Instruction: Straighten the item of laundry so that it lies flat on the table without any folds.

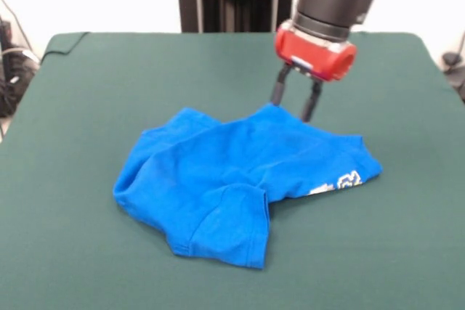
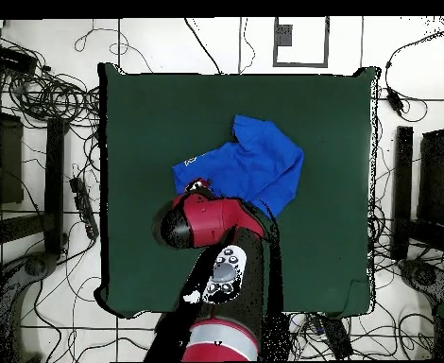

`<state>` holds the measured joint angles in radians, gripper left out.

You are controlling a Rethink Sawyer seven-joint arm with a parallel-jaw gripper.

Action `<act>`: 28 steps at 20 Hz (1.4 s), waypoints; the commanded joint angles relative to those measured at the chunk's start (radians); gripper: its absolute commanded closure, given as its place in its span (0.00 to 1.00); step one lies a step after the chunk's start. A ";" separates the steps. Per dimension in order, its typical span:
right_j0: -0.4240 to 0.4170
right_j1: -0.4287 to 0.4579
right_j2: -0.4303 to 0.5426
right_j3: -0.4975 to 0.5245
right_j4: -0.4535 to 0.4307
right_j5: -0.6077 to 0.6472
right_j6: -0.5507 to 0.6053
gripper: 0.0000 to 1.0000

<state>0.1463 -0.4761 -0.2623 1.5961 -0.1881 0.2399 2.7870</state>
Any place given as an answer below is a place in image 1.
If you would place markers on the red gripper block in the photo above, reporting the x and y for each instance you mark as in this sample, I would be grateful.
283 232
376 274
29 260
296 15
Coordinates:
312 56

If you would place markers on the blue printed T-shirt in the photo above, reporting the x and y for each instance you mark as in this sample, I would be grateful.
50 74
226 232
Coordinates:
218 165

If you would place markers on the dark green table cloth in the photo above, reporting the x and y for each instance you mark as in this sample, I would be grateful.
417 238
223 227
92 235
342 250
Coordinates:
109 88

